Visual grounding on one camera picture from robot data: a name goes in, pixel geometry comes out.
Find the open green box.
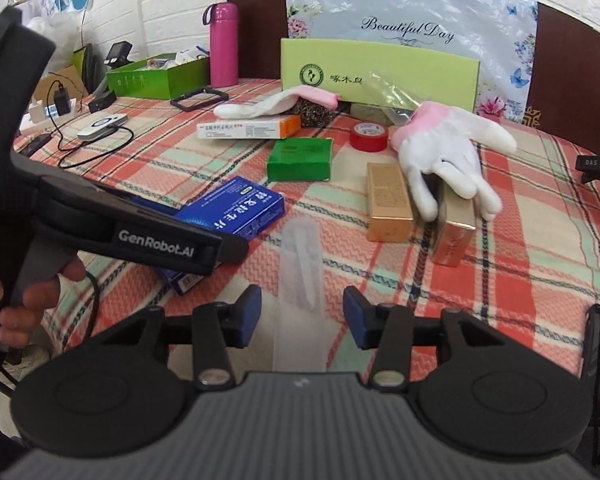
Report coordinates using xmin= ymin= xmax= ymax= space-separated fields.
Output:
xmin=105 ymin=54 xmax=212 ymax=101

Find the orange and white medicine box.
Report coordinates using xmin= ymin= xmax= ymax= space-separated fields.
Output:
xmin=196 ymin=114 xmax=302 ymax=141

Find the gold box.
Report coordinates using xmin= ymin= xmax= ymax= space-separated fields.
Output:
xmin=365 ymin=162 xmax=415 ymax=244
xmin=429 ymin=180 xmax=477 ymax=267

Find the person's left hand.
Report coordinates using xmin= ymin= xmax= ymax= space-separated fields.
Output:
xmin=0 ymin=251 xmax=88 ymax=347

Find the small black box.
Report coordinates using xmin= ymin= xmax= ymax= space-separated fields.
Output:
xmin=87 ymin=90 xmax=117 ymax=114

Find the black rectangular frame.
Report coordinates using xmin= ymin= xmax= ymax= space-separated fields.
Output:
xmin=169 ymin=87 xmax=230 ymax=113

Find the pink thermos bottle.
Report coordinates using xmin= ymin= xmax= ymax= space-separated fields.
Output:
xmin=203 ymin=2 xmax=240 ymax=88

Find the blue medicine box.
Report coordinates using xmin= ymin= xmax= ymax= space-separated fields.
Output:
xmin=155 ymin=177 xmax=286 ymax=296

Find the white plastic bag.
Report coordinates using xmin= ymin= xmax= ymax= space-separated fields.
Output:
xmin=27 ymin=12 xmax=84 ymax=77

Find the black cable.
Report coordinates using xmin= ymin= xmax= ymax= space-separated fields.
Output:
xmin=12 ymin=77 xmax=136 ymax=169

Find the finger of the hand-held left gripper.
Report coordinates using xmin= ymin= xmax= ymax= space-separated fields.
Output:
xmin=97 ymin=186 xmax=251 ymax=264

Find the white glove with pink cuff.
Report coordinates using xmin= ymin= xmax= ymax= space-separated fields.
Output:
xmin=213 ymin=85 xmax=341 ymax=120
xmin=390 ymin=101 xmax=519 ymax=222

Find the black desk gadget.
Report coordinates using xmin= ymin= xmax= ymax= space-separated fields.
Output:
xmin=104 ymin=42 xmax=134 ymax=69

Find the plaid tablecloth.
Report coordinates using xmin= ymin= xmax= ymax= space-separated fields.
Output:
xmin=12 ymin=77 xmax=600 ymax=377

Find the floral plastic bag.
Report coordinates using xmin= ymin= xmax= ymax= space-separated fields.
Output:
xmin=284 ymin=0 xmax=539 ymax=124

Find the light green flat box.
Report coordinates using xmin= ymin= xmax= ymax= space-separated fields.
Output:
xmin=280 ymin=37 xmax=481 ymax=114

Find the white and blue box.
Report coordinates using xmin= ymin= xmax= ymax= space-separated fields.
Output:
xmin=27 ymin=99 xmax=79 ymax=124

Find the small green box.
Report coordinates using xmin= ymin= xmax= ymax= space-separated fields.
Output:
xmin=266 ymin=138 xmax=334 ymax=182

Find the red tape roll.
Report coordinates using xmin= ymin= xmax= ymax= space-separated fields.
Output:
xmin=349 ymin=122 xmax=389 ymax=152

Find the white oval device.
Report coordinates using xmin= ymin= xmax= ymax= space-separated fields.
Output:
xmin=76 ymin=114 xmax=130 ymax=141

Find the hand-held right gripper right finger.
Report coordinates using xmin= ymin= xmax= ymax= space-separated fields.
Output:
xmin=342 ymin=286 xmax=482 ymax=392

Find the dark patterned pouch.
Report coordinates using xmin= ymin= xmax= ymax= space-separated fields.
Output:
xmin=299 ymin=99 xmax=339 ymax=129

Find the clear plastic bag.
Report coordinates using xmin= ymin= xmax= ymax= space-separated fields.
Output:
xmin=369 ymin=72 xmax=432 ymax=126

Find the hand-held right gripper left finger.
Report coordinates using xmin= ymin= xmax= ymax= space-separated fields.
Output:
xmin=131 ymin=284 xmax=263 ymax=393

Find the black clip device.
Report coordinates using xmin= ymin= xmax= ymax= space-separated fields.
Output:
xmin=574 ymin=154 xmax=600 ymax=187

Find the clear plastic tube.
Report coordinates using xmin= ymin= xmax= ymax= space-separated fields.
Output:
xmin=275 ymin=217 xmax=329 ymax=374

